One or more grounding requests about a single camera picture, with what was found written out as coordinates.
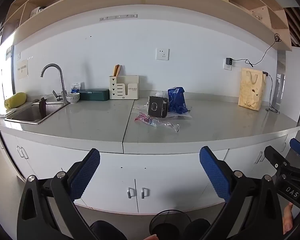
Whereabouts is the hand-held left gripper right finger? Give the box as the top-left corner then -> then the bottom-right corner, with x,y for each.
199,146 -> 283,240

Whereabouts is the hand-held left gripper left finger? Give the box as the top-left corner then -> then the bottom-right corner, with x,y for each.
17,148 -> 101,240

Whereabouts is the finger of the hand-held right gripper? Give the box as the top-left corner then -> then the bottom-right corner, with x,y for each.
289,138 -> 300,159
264,145 -> 290,170

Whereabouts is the black mesh trash bin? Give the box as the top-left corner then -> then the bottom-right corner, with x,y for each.
149,209 -> 192,240

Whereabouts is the person's right hand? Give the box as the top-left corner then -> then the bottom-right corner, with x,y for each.
282,203 -> 294,235

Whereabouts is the white base cabinet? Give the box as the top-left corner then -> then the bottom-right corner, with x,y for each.
0,126 -> 300,215

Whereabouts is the person's right leg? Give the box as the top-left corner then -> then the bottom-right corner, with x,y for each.
184,218 -> 212,240

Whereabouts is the person's leg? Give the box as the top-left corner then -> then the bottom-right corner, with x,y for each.
90,220 -> 127,240
184,218 -> 212,240

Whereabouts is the person's left leg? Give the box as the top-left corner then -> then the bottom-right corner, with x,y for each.
90,220 -> 127,240

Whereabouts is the yellow paper bag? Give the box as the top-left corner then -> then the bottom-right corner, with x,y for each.
238,67 -> 267,111

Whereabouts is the clear plastic bag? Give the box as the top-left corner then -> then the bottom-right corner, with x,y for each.
133,90 -> 193,120

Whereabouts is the patterned ceramic bowl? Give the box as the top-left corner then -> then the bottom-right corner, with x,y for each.
66,92 -> 80,104

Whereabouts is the green lidded box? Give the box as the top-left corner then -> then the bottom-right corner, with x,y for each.
78,89 -> 110,101

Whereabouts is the clear bag with red items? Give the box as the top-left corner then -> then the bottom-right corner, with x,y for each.
134,112 -> 181,133

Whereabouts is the steel sink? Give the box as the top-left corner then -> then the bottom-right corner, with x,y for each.
4,100 -> 70,125

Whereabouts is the blue plastic packet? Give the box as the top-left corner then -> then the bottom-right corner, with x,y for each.
167,86 -> 189,113

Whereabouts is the black box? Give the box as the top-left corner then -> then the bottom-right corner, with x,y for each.
147,96 -> 169,118

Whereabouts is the steel faucet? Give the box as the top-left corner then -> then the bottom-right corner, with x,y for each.
40,64 -> 69,104

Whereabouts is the white utensil holder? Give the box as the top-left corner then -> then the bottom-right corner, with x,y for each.
109,75 -> 139,100

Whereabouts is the yellow cloth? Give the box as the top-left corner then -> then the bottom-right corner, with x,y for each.
4,92 -> 28,110

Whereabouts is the black charger cable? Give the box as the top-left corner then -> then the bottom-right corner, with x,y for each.
232,33 -> 282,67

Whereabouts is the large paper wall notice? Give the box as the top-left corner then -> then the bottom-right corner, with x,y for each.
17,59 -> 29,80

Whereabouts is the wooden wall shelf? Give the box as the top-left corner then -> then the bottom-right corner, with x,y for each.
0,0 -> 293,52

